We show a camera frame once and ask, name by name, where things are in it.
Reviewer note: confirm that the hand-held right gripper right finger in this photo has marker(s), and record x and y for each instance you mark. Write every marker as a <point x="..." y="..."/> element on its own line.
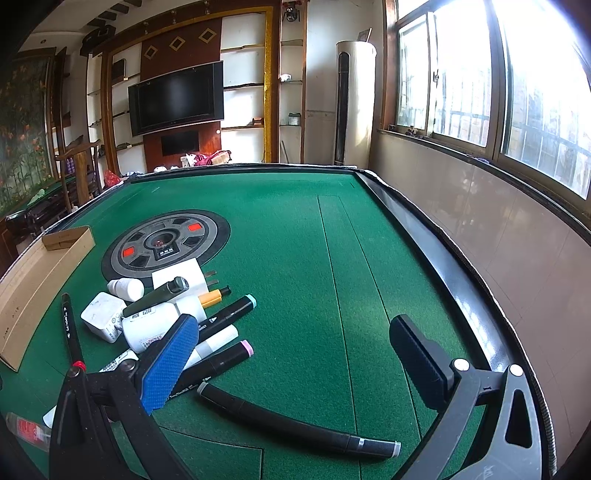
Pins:
<point x="415" y="364"/>

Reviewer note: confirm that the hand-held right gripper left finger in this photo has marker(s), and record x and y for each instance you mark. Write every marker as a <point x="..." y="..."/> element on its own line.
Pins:
<point x="168" y="362"/>

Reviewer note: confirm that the large white bottle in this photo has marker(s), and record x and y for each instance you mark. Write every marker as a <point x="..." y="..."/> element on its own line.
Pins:
<point x="147" y="325"/>

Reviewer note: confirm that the white printed marker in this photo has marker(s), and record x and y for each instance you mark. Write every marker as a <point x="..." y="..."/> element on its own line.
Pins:
<point x="115" y="362"/>

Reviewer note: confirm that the black marker pink cap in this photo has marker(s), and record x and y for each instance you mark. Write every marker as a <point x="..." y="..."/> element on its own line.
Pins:
<point x="221" y="364"/>

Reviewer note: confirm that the dark green pen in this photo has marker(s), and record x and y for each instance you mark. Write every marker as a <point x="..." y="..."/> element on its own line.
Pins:
<point x="154" y="297"/>

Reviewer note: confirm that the yellow pen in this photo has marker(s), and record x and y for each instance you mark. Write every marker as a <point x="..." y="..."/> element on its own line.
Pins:
<point x="211" y="298"/>

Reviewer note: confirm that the black marker teal cap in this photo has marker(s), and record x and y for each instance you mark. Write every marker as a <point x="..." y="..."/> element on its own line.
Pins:
<point x="231" y="309"/>

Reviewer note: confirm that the small white bottle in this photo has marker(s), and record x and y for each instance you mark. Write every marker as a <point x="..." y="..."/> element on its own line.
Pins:
<point x="127" y="289"/>

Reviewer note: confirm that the white power adapter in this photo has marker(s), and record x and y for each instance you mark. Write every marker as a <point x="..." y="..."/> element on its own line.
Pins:
<point x="99" y="314"/>

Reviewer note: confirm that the small metal tweezers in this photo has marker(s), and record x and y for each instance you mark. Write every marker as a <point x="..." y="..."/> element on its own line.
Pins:
<point x="212" y="272"/>

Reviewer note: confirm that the thin black marker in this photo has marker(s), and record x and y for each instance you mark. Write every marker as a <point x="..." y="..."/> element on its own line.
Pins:
<point x="69" y="323"/>

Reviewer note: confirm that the long black marker grey cap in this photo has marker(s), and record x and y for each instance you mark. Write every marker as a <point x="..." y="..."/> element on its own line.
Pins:
<point x="286" y="417"/>

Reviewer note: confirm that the long cardboard box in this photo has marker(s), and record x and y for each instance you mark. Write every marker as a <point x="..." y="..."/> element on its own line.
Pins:
<point x="41" y="286"/>

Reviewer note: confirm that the clear tube red label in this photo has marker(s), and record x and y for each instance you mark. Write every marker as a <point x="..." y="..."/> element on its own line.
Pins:
<point x="27" y="429"/>

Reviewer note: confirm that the round table control panel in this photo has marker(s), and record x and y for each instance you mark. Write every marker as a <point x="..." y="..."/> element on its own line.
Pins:
<point x="138" y="261"/>

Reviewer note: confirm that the red bag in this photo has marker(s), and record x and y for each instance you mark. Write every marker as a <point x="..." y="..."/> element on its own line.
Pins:
<point x="111" y="178"/>

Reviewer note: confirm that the pink bag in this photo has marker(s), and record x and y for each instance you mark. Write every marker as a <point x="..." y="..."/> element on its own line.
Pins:
<point x="203" y="160"/>

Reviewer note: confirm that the wooden chair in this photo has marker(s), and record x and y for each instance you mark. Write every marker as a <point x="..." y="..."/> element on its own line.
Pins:
<point x="81" y="170"/>

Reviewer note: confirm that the black flat television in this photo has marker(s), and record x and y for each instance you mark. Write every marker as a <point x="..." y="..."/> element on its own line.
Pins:
<point x="178" y="99"/>

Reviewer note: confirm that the white standing air conditioner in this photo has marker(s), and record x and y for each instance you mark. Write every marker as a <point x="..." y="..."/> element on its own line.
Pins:
<point x="360" y="101"/>

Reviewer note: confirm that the grey jar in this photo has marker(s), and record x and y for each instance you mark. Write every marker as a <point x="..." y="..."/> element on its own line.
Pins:
<point x="294" y="119"/>

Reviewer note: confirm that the large window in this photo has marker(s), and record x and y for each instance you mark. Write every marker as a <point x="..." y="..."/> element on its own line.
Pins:
<point x="508" y="83"/>

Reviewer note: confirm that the small black wall panel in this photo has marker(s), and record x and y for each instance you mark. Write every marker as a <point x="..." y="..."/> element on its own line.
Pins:
<point x="180" y="142"/>

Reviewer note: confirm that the floral wall painting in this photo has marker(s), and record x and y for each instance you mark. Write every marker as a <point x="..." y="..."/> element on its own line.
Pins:
<point x="23" y="138"/>

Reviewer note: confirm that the picture frame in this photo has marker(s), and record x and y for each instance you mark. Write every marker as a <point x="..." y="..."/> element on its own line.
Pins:
<point x="364" y="34"/>

